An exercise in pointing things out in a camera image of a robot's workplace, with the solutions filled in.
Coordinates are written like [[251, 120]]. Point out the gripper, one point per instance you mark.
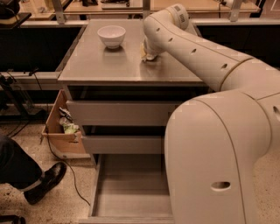
[[150, 49]]

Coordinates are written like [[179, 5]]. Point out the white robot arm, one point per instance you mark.
[[213, 141]]

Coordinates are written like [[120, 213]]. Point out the grey drawer cabinet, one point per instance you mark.
[[97, 73]]

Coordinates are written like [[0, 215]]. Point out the grey top drawer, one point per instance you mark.
[[121, 113]]

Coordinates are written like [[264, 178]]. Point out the grey middle drawer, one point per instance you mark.
[[123, 144]]

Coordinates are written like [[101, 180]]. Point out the grey open bottom drawer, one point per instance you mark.
[[130, 189]]

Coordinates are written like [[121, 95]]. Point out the white ceramic bowl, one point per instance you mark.
[[111, 35]]

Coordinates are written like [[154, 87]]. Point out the crumpled trash in box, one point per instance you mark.
[[66, 121]]

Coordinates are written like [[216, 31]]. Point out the brown cardboard box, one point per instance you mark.
[[63, 145]]

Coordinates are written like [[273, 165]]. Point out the wooden background table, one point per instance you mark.
[[72, 9]]

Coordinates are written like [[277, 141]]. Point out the black leather shoe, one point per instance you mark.
[[52, 177]]

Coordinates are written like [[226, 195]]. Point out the dark trouser leg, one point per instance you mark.
[[17, 168]]

